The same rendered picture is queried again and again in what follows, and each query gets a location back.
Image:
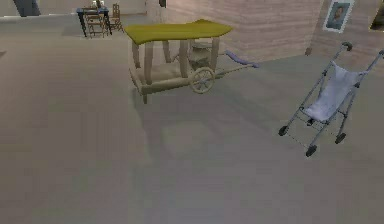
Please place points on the beige cart with yellow canopy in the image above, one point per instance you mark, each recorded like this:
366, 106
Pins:
176, 31

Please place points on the brown wooden chair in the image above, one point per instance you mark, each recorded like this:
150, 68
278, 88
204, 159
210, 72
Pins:
95, 21
115, 16

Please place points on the grey pushchair with pale seat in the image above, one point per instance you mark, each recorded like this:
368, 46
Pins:
331, 96

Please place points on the dark blue table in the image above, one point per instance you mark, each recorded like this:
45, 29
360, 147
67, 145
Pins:
81, 11

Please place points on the white framed portrait picture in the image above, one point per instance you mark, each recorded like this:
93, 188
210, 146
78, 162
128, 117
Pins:
338, 15

